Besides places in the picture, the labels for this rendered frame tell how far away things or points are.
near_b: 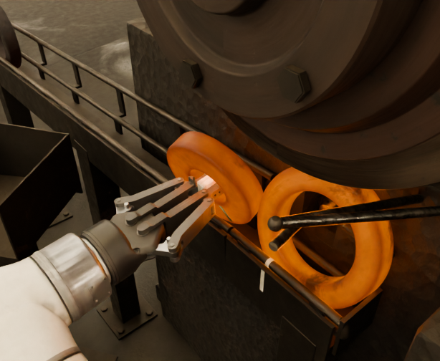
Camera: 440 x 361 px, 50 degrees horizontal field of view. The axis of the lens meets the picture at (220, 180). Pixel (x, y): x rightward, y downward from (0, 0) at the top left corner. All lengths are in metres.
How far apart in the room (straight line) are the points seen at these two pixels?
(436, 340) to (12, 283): 0.41
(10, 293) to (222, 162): 0.28
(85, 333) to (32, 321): 0.95
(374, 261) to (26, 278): 0.37
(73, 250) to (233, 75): 0.28
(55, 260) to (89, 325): 0.94
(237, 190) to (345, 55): 0.35
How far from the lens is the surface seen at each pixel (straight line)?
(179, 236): 0.58
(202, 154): 0.61
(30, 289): 0.53
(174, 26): 0.43
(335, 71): 0.31
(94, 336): 1.45
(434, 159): 0.39
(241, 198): 0.62
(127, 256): 0.56
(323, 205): 0.67
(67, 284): 0.54
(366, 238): 0.56
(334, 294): 0.61
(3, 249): 0.86
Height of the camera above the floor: 1.18
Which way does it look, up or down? 39 degrees down
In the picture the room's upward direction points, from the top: straight up
